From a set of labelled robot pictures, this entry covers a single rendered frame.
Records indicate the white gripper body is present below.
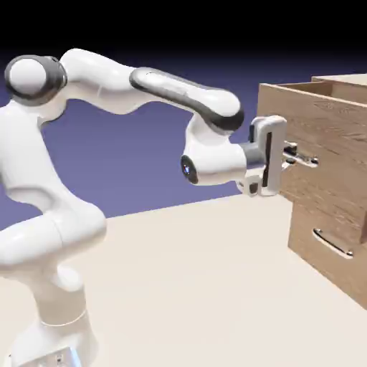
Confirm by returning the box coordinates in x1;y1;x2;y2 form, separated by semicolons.
251;115;288;197

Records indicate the light wood drawer front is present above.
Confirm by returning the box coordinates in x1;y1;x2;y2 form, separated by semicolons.
287;200;367;311
257;81;367;245

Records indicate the curved silver drawer handle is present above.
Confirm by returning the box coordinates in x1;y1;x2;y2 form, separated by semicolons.
294;153;320;168
312;227;354;259

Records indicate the light wood cabinet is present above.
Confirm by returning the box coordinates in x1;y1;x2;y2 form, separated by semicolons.
257;73;367;311

